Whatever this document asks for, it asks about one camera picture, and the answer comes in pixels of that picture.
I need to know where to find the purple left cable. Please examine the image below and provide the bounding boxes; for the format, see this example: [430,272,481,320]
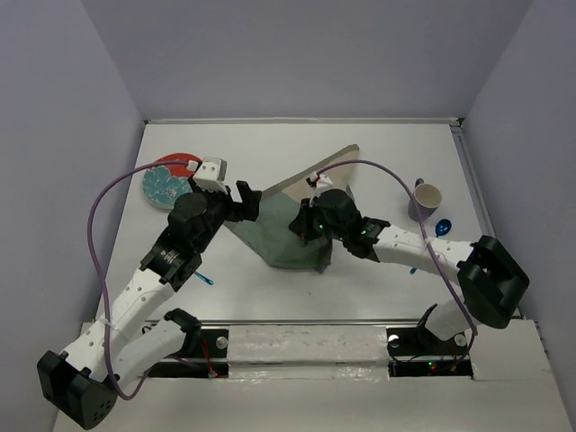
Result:
[88,159,199,401]

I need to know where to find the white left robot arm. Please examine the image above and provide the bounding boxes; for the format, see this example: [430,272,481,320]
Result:
[37,181,262,430]

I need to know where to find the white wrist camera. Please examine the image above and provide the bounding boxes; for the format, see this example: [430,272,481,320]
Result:
[306,172,334,196]
[193,157,228,194]

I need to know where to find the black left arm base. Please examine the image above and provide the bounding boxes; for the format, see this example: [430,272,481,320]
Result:
[148,328,230,379]

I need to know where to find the blue metallic spoon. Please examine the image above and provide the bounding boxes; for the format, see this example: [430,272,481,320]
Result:
[409,218,453,275]

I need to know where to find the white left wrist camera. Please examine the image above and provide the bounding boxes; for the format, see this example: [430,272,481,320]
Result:
[193,157,228,194]

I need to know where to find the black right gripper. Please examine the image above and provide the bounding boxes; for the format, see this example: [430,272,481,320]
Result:
[289,195,347,241]

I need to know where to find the blue metallic fork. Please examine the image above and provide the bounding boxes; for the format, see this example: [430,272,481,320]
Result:
[194,272,214,285]

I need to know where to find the green beige patchwork cloth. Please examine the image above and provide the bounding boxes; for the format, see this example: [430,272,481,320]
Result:
[228,143,361,275]

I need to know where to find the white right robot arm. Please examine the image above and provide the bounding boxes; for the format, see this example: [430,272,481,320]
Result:
[289,189,529,353]

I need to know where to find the red floral plate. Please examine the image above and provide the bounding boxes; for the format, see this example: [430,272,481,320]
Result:
[142,153,202,211]

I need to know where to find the purple mug cream inside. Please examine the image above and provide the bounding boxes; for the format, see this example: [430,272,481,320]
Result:
[408,178,443,221]

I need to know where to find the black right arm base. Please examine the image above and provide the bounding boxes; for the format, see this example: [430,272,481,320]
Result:
[387,327,473,378]

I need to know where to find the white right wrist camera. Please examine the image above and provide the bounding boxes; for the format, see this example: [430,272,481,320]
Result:
[306,172,334,196]

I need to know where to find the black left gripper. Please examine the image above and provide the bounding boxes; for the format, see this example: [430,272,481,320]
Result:
[188,175,261,253]

